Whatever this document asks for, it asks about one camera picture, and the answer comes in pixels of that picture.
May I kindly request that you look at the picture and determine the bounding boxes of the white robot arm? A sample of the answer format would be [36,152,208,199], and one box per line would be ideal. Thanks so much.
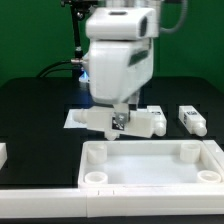
[86,0,188,114]

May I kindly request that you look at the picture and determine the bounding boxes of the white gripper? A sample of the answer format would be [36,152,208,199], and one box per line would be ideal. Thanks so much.
[86,7,156,114]

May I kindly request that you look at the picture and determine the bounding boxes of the white front barrier rail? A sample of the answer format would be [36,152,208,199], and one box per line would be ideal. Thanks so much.
[0,184,224,219]

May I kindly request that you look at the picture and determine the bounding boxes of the white desk top tray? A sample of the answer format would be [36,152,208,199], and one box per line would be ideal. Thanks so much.
[78,140,224,188]

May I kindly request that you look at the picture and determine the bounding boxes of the white marker sheet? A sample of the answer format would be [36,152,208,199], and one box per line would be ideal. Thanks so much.
[63,108,149,129]

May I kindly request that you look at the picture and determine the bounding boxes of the black cables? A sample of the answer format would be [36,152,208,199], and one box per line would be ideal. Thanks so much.
[36,59,84,78]

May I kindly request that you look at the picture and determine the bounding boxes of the white left barrier block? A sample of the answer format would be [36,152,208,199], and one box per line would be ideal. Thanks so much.
[0,143,7,170]

